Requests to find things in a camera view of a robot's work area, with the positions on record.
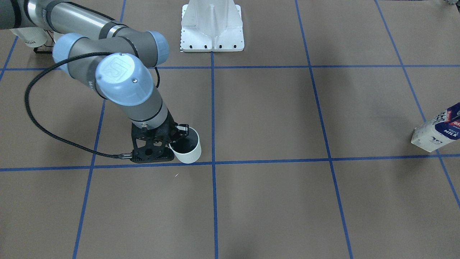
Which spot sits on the white metal robot base mount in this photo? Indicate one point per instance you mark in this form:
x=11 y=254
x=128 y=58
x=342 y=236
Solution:
x=211 y=25

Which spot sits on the blue white milk carton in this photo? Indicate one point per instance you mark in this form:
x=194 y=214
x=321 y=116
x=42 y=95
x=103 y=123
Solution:
x=438 y=131

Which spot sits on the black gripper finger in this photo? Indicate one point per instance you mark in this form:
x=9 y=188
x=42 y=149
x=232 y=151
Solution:
x=182 y=130

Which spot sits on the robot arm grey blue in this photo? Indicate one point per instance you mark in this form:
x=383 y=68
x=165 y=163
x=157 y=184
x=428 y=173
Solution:
x=112 y=59

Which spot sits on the white ribbed plastic cup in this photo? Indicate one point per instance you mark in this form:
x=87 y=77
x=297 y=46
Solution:
x=188 y=147

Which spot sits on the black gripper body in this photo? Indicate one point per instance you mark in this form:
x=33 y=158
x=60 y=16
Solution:
x=172 y=128

